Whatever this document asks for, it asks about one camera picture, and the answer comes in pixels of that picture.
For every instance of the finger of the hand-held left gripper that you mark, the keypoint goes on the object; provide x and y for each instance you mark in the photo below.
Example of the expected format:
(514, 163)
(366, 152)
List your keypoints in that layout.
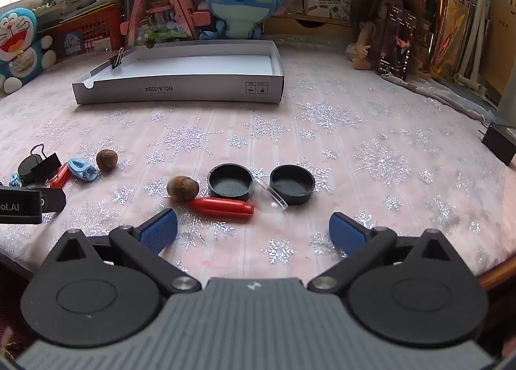
(54, 200)

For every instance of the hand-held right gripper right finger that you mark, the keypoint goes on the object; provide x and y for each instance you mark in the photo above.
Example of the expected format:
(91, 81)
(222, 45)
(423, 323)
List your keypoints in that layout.
(346, 233)

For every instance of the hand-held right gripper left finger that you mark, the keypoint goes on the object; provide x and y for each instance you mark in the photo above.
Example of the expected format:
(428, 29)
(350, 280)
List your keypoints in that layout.
(159, 229)

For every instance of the small red clip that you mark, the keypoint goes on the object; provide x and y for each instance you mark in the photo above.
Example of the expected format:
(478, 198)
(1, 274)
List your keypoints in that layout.
(60, 176)

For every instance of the small blue clip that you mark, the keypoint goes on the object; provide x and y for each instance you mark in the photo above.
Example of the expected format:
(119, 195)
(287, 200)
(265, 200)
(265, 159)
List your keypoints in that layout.
(15, 180)

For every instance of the large black binder clip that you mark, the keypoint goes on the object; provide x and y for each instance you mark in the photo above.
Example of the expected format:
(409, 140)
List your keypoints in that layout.
(46, 168)

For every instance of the small black disc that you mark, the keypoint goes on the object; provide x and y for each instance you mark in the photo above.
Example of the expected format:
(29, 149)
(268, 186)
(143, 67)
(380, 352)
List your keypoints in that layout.
(28, 168)

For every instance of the light blue hair clip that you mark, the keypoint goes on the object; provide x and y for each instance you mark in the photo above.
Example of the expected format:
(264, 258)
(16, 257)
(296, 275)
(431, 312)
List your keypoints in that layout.
(82, 169)

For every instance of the brown walnut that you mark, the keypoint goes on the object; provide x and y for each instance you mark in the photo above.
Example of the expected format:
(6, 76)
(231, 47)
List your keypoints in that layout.
(183, 188)
(107, 159)

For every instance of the red plastic tube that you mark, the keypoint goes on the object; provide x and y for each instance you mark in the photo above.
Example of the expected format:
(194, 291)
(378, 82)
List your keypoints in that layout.
(221, 207)

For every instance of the black round cap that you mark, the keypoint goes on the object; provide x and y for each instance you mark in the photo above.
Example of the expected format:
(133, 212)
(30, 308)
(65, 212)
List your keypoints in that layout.
(229, 182)
(292, 184)

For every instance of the white cardboard box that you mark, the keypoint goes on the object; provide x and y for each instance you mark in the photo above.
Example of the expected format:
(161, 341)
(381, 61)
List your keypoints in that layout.
(181, 90)

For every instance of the clear plastic lid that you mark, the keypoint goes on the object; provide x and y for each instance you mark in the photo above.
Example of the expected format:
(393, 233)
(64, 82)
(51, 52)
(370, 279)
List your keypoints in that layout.
(268, 196)

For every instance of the pink snowflake tablecloth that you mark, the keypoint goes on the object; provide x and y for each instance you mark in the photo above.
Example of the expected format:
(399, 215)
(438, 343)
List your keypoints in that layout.
(363, 132)

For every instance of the small black binder clip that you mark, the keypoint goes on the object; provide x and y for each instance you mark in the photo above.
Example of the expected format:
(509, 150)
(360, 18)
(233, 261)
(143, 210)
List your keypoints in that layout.
(117, 59)

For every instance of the blue cat plush toy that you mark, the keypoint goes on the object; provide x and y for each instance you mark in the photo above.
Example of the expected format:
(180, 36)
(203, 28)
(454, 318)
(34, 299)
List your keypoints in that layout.
(20, 43)

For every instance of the red plastic basket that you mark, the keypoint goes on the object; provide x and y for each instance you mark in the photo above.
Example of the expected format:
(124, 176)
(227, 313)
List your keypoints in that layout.
(92, 35)

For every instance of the black box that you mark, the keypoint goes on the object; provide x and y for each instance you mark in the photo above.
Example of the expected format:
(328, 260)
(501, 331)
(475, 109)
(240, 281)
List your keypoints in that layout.
(502, 142)

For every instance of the dark photo card box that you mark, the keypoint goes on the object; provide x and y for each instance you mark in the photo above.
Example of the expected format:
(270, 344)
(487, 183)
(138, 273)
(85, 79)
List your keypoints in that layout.
(397, 43)

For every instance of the wooden drawer shelf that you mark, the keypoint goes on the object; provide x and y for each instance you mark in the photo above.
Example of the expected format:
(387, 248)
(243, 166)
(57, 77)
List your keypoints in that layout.
(306, 27)

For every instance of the brown haired doll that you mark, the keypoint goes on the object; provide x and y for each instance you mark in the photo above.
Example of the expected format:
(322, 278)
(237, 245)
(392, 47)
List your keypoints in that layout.
(371, 11)

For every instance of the pink triangular house model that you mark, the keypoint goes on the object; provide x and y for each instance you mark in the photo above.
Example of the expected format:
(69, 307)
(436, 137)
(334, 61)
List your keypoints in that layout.
(161, 3)

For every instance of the colourful printed carton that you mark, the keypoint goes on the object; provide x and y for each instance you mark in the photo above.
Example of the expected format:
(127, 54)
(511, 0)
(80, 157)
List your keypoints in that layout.
(326, 1)

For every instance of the blue alien plush toy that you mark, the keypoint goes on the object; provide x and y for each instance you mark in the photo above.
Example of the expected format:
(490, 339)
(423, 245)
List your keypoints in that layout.
(242, 3)

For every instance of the white pipe stand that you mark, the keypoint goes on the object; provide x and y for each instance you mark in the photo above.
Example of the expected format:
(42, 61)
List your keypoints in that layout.
(481, 11)

